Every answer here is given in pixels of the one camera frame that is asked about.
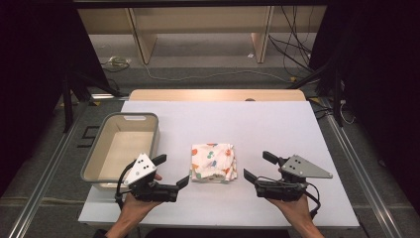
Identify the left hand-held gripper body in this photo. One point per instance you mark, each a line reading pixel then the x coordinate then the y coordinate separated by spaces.
pixel 140 168

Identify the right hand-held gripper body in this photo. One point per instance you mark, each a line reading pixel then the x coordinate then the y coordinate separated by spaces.
pixel 298 167

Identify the person's left hand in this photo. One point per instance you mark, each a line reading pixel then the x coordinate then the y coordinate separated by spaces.
pixel 135 205

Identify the person's right hand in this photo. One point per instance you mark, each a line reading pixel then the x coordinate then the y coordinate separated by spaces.
pixel 297 210

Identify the grey plastic basket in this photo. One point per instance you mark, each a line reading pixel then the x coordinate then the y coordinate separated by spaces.
pixel 124 148

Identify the patterned white folded cloth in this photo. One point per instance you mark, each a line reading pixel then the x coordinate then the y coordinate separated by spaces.
pixel 213 162

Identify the white table mat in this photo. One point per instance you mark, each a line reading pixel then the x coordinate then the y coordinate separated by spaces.
pixel 231 125

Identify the black tape floor marker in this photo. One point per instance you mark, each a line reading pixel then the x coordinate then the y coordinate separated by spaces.
pixel 89 136

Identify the person's dark clothing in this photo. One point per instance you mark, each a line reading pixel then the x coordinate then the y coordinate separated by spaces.
pixel 218 233

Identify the light wooden table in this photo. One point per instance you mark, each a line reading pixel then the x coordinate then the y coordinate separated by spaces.
pixel 214 95

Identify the black metal stand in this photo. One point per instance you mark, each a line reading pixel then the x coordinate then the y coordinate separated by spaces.
pixel 71 95
pixel 335 89

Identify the black curtain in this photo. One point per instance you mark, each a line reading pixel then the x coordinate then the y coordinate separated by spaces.
pixel 36 82
pixel 379 82

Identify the light wooden desk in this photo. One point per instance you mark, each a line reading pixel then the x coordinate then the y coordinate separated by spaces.
pixel 204 18

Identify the aluminium floor rail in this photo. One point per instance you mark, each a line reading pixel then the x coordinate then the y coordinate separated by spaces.
pixel 43 178
pixel 363 172

